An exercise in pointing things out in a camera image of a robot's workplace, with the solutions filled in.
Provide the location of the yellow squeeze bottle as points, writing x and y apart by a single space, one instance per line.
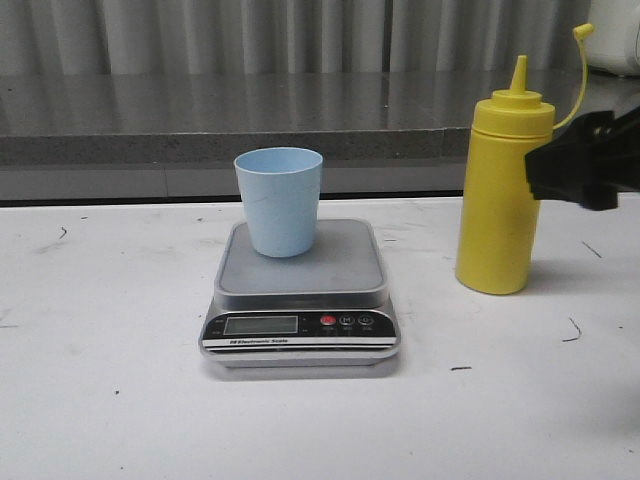
499 214

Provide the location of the white pleated curtain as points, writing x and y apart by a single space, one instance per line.
254 37

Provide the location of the silver electronic kitchen scale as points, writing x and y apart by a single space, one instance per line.
329 306

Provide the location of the white appliance on counter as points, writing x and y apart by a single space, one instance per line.
614 45

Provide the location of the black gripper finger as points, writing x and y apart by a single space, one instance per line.
590 163

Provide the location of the light blue plastic cup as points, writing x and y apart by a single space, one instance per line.
280 189

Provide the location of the grey stone counter ledge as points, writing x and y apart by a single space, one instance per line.
175 137

